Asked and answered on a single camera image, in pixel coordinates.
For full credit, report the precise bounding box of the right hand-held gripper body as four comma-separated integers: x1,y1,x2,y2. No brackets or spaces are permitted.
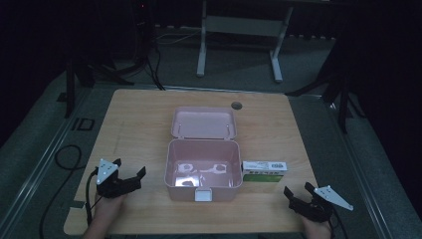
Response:
288,184,354,223

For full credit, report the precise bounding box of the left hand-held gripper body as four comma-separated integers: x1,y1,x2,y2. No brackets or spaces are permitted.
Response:
95,158,141,199

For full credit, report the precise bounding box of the white and green medicine box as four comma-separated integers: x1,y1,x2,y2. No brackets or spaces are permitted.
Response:
241,160,289,183

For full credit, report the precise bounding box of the pink plastic storage box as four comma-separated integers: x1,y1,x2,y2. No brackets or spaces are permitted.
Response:
163,106,242,203

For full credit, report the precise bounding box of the person's left hand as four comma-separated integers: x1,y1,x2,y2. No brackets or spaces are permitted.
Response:
94,192,128,213

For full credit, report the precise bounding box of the person's right hand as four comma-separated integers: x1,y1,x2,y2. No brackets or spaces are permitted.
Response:
301,215,332,239

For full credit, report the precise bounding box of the black tripod stand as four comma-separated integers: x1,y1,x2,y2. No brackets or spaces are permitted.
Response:
284,46,367,135
64,43,135,120

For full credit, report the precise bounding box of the white metal stand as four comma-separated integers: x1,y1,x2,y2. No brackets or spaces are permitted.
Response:
196,0,295,84

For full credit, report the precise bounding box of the black cable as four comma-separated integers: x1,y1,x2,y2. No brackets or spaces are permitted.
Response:
85,167,101,227
39,144,88,239
327,207,350,239

